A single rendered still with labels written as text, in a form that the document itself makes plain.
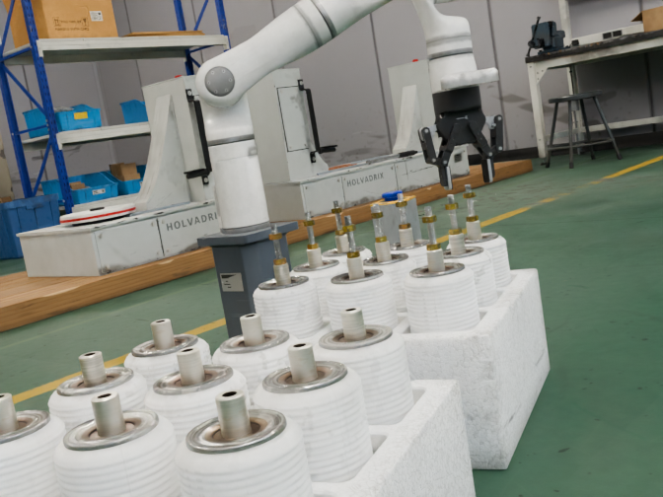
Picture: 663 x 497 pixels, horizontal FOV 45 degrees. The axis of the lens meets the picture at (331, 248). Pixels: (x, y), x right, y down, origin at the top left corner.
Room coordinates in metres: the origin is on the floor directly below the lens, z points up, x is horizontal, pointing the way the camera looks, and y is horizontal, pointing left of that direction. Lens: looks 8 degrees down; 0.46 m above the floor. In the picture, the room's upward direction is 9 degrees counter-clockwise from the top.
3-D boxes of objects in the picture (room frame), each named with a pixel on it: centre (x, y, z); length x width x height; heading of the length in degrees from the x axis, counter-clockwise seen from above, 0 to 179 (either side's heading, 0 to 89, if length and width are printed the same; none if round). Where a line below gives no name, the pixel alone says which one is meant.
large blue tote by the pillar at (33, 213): (5.39, 2.07, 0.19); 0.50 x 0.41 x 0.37; 52
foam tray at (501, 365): (1.22, -0.08, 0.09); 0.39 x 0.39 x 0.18; 65
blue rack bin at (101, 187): (6.14, 1.82, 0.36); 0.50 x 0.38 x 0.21; 49
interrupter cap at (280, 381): (0.67, 0.04, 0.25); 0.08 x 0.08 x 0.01
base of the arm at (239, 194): (1.56, 0.16, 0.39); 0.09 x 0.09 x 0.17; 48
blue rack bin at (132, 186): (6.46, 1.54, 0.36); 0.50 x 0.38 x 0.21; 49
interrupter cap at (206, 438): (0.57, 0.09, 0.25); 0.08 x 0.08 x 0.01
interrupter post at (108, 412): (0.62, 0.20, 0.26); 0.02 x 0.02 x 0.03
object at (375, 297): (1.11, -0.03, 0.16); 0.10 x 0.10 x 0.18
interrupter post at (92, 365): (0.78, 0.25, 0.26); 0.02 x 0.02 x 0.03
